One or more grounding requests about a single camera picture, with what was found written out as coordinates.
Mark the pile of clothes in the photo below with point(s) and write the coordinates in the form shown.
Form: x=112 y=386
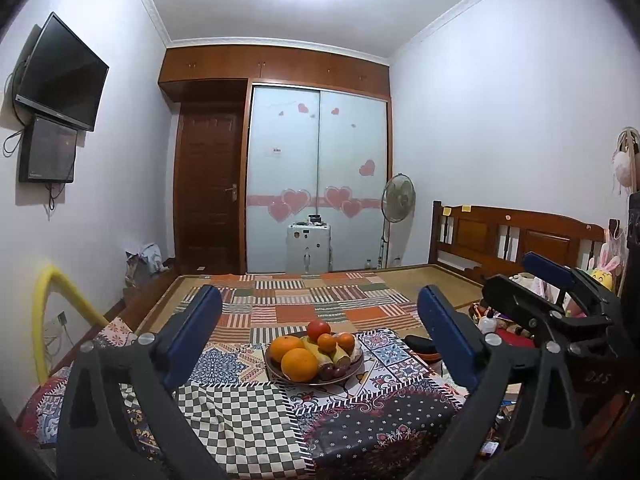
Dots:
x=147 y=257

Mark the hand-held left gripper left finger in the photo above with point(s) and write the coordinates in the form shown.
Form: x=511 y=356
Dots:
x=192 y=332

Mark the brown wooden door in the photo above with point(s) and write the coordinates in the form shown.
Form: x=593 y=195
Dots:
x=207 y=185

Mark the small tangerine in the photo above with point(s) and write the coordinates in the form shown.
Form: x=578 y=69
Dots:
x=326 y=342
x=345 y=341

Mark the black wall television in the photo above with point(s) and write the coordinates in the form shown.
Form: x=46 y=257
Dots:
x=62 y=72

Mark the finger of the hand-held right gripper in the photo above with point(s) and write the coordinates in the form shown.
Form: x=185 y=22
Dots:
x=520 y=300
x=547 y=266

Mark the dark grapes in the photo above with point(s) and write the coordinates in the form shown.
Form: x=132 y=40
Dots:
x=326 y=372

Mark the wooden bed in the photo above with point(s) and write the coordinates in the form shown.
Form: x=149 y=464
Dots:
x=505 y=232

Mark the yellow foam tube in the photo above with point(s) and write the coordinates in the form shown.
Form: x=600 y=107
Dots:
x=42 y=310

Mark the yellow corn cob piece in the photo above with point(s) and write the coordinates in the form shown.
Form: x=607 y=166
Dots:
x=341 y=358
x=312 y=349

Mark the printed patchwork tablecloth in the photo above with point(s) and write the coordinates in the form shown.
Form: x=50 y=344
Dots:
x=240 y=410

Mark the pile of toys and bags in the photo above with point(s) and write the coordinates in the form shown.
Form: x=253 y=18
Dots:
x=492 y=320

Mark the small black wall monitor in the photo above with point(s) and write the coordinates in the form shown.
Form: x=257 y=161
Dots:
x=50 y=152

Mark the striped patchwork blanket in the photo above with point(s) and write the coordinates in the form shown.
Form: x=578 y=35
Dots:
x=310 y=300

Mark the plush bunny toy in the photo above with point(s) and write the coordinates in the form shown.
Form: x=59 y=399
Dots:
x=605 y=272

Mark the wardrobe with heart stickers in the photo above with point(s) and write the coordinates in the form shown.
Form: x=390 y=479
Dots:
x=285 y=160

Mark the large orange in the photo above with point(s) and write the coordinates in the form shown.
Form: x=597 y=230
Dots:
x=285 y=346
x=299 y=364

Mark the white power strip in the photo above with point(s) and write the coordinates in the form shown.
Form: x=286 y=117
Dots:
x=55 y=330

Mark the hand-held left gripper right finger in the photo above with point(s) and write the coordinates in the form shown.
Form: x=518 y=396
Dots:
x=447 y=335

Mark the dark red plum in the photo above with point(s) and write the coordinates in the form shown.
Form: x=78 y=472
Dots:
x=340 y=371

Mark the red tomato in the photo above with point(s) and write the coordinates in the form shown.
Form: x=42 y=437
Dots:
x=318 y=330

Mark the pink fluffy earmuffs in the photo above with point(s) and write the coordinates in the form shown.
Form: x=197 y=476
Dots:
x=625 y=167

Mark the black case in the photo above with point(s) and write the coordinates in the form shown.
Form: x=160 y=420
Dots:
x=420 y=344

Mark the standing fan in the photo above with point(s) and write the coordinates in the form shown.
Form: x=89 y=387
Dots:
x=398 y=197

